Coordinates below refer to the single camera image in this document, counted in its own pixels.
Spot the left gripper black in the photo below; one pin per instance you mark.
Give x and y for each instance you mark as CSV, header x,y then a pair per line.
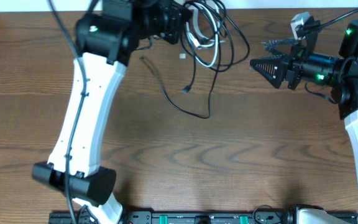
x,y
173,17

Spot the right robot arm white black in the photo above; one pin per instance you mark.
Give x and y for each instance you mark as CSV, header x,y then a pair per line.
x,y
341,74

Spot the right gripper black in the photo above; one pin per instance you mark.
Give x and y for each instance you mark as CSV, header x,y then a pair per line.
x,y
294,62

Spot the black mounting rail base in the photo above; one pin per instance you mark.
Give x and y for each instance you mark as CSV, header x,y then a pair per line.
x,y
262,214

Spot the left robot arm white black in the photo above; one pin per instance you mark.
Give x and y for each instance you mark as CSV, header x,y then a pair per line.
x,y
102,46

